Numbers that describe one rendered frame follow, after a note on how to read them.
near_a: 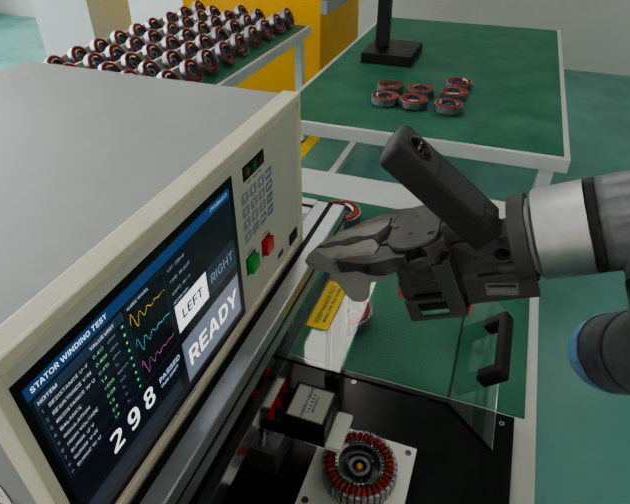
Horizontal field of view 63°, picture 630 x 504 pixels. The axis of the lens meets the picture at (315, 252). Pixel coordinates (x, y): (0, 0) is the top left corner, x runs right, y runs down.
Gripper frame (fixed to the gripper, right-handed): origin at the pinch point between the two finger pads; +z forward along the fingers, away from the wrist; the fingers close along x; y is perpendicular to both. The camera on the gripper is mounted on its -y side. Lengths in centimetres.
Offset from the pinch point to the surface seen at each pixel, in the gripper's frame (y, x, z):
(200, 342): 1.0, -11.3, 8.3
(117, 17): -60, 306, 269
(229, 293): 0.0, -5.3, 7.9
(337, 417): 30.9, 5.5, 12.6
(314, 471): 38.9, 2.0, 18.9
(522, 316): 54, 52, -6
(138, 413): -0.1, -20.4, 7.9
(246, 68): -1, 190, 114
